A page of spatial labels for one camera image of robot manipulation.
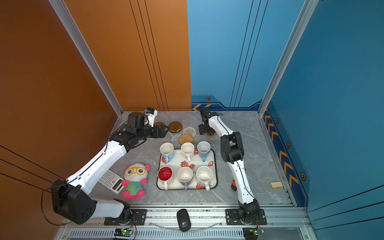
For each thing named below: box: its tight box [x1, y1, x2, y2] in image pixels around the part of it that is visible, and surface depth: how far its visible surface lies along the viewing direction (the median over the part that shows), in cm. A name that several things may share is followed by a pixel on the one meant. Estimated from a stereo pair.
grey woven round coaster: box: [170, 134, 181, 149], surface depth 104 cm
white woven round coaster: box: [182, 126, 197, 138], surface depth 111 cm
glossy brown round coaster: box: [168, 121, 183, 133], surface depth 113 cm
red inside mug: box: [157, 166, 174, 191], surface depth 83 cm
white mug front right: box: [196, 165, 213, 191], surface depth 83 cm
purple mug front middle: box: [177, 166, 194, 192], surface depth 83 cm
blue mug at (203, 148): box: [197, 141, 211, 163], surface depth 91 cm
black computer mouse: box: [176, 208, 192, 232], surface depth 73 cm
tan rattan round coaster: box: [178, 133, 194, 146], surface depth 105 cm
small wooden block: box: [270, 181, 283, 188], surface depth 86 cm
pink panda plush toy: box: [122, 162, 151, 199], surface depth 82 cm
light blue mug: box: [159, 142, 174, 164], surface depth 91 cm
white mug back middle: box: [180, 142, 195, 162], surface depth 91 cm
